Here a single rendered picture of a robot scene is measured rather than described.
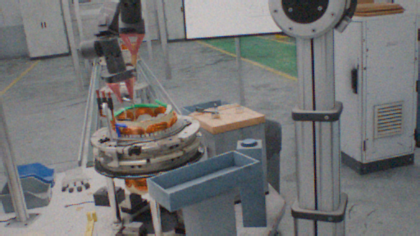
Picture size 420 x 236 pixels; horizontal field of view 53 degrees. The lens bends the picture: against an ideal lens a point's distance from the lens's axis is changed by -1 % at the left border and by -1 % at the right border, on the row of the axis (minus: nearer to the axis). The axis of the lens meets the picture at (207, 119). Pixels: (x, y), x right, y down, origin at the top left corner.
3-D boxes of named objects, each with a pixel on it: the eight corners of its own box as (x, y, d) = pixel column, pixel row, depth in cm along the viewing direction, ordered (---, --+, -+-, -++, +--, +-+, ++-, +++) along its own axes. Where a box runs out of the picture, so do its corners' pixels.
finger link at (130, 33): (121, 59, 116) (118, 26, 111) (121, 47, 122) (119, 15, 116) (146, 57, 117) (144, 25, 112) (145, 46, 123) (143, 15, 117)
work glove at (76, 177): (64, 172, 186) (63, 167, 185) (92, 168, 188) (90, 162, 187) (59, 196, 163) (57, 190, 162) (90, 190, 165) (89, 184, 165)
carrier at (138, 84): (105, 85, 369) (99, 50, 360) (150, 80, 369) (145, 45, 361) (96, 95, 331) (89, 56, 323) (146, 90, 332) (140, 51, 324)
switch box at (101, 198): (103, 197, 158) (101, 183, 156) (126, 199, 154) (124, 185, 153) (94, 206, 152) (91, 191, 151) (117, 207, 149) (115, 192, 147)
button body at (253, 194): (243, 228, 128) (236, 149, 121) (244, 215, 135) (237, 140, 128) (267, 227, 127) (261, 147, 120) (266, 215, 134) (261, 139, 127)
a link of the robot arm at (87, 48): (106, 11, 126) (123, 20, 134) (75, 17, 131) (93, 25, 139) (105, 50, 125) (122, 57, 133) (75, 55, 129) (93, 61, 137)
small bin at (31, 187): (52, 191, 168) (49, 174, 166) (48, 206, 155) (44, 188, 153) (10, 198, 165) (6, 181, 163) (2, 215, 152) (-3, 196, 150)
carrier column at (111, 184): (113, 223, 134) (102, 161, 129) (121, 221, 135) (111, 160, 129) (114, 227, 132) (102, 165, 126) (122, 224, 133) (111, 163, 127)
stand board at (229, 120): (189, 120, 151) (188, 114, 150) (237, 110, 158) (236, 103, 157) (212, 134, 133) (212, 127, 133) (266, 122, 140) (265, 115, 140)
